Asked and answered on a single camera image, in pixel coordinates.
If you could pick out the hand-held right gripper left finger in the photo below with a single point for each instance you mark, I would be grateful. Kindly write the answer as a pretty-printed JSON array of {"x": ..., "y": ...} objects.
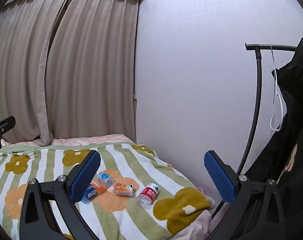
[{"x": 85, "y": 177}]

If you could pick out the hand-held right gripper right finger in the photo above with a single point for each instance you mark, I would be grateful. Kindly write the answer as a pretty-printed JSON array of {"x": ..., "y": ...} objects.
[{"x": 219, "y": 180}]

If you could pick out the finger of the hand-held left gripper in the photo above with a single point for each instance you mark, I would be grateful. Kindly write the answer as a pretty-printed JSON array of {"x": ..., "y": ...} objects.
[{"x": 4, "y": 126}]

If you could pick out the clear cup with blue label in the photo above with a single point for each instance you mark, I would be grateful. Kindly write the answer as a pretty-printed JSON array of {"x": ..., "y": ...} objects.
[{"x": 105, "y": 178}]

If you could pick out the blue label drink bottle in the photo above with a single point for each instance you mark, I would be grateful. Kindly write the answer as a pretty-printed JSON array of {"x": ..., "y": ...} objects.
[{"x": 89, "y": 195}]

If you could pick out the small pink object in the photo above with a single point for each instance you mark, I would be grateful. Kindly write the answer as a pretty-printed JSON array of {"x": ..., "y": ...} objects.
[{"x": 200, "y": 189}]

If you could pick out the pink bed sheet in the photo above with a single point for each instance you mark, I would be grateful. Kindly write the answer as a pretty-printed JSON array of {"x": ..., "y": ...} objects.
[{"x": 91, "y": 139}]

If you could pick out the orange crumpled snack packet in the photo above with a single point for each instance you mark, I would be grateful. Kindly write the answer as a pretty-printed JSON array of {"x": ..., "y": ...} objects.
[{"x": 124, "y": 189}]

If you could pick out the beige curtain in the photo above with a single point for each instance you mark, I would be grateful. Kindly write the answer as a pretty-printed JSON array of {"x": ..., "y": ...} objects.
[
  {"x": 91, "y": 62},
  {"x": 19, "y": 67}
]

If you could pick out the green striped floral blanket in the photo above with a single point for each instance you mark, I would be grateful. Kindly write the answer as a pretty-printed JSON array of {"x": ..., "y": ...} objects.
[{"x": 131, "y": 220}]

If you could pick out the red label water bottle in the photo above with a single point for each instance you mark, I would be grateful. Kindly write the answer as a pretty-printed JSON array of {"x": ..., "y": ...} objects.
[{"x": 149, "y": 194}]

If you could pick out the black jacket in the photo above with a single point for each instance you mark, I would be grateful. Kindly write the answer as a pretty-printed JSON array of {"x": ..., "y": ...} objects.
[{"x": 297, "y": 110}]

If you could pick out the black clothes rack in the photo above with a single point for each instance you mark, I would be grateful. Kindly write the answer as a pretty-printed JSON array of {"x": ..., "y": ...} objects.
[{"x": 259, "y": 80}]

